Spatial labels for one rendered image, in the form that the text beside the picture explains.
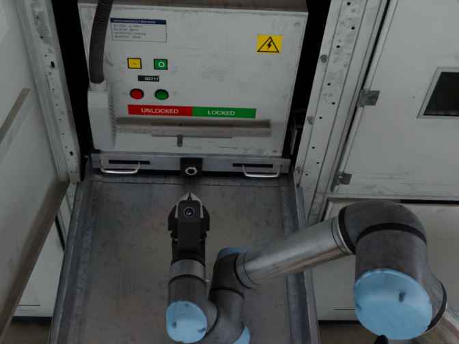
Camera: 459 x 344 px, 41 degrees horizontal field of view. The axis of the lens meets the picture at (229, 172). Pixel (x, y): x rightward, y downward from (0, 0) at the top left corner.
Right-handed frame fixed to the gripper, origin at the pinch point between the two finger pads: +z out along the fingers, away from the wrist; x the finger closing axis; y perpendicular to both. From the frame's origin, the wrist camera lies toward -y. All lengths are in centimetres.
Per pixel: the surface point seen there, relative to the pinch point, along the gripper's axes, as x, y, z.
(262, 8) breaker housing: 15.6, -35.8, 20.3
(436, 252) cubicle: 77, 50, 28
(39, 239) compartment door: -38.4, 21.4, 6.3
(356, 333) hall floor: 62, 104, 35
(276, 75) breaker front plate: 20.3, -17.7, 22.7
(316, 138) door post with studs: 31.7, 0.0, 21.4
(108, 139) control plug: -19.4, -5.0, 14.0
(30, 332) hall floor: -61, 101, 34
